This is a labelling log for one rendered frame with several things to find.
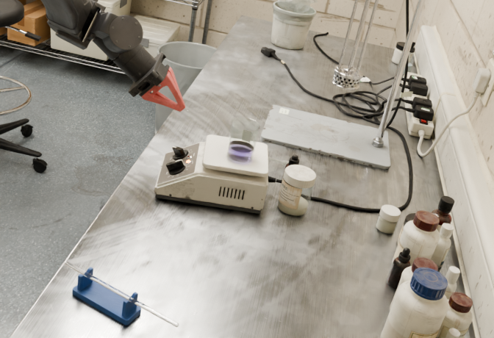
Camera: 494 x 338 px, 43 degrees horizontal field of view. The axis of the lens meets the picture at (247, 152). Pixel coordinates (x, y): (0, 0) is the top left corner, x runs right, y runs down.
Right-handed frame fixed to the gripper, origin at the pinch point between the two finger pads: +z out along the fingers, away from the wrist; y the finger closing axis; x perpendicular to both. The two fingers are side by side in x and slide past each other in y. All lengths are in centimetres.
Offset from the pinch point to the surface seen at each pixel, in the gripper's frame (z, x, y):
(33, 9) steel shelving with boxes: -38, 112, 221
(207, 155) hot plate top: 8.3, -0.3, -8.0
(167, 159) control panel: 5.9, 8.6, -2.4
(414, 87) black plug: 52, -31, 56
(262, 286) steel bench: 22.9, -1.2, -31.0
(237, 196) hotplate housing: 16.8, -0.4, -11.7
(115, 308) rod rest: 6.1, 11.0, -41.8
